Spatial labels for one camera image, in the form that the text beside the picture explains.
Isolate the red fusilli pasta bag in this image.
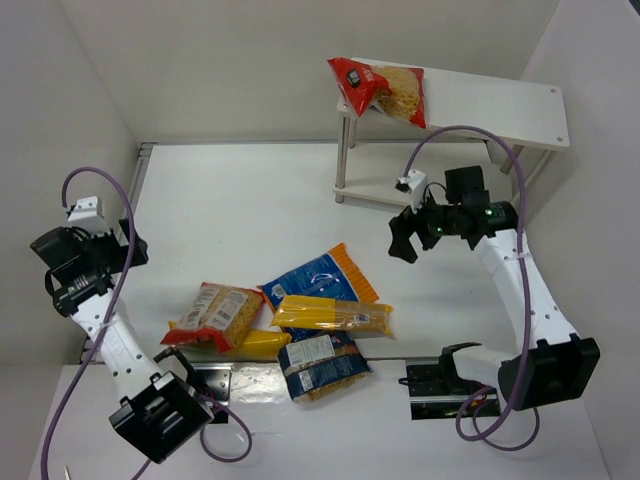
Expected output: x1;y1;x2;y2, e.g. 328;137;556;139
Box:
327;57;427;129

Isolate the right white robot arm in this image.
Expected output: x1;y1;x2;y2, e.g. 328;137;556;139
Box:
397;166;600;411

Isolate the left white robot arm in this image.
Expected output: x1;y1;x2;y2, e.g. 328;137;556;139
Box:
31;197;215;464

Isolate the blue orange pasta bag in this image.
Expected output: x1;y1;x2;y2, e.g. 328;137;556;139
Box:
258;243;379;311

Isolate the red macaroni pasta bag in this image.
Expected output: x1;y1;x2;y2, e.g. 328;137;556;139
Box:
160;282;264;353

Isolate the white two-tier shelf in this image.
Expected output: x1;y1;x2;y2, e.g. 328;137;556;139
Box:
334;68;570;206

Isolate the yellow pasta bag underneath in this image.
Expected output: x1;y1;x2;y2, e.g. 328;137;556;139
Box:
192;328;293;362

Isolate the dark blue pasta bag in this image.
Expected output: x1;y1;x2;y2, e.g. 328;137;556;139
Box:
277;331;373;403

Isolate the yellow spaghetti bag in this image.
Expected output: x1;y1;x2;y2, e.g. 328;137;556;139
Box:
271;295;394;338

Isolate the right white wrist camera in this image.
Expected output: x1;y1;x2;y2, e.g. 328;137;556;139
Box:
395;169;428;213

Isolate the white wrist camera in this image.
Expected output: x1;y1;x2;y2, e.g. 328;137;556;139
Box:
67;196;110;237
395;169;428;213

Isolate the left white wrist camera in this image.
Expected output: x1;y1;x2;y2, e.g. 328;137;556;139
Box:
67;196;110;237

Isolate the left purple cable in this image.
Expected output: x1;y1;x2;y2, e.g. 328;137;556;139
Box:
39;166;253;480

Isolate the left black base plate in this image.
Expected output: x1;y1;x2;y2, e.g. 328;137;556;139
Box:
193;363;232;407

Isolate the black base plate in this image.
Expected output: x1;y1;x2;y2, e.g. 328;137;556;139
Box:
193;363;232;407
398;357;483;421

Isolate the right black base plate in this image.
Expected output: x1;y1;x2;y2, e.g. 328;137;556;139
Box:
398;357;483;421

